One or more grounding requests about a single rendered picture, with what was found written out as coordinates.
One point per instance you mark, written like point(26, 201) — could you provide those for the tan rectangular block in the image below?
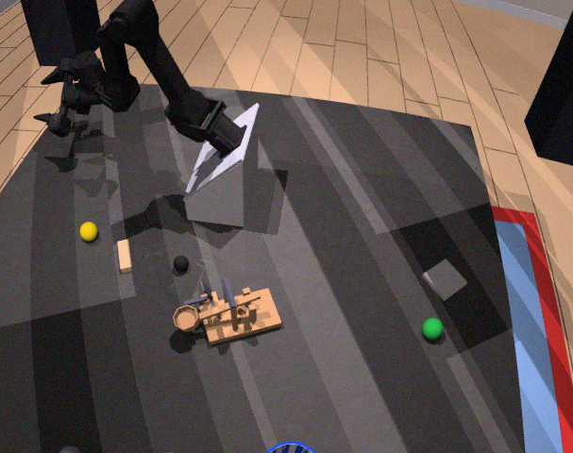
point(125, 256)

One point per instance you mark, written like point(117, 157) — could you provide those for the yellow ball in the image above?
point(88, 231)

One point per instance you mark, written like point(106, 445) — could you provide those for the green ball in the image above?
point(432, 329)

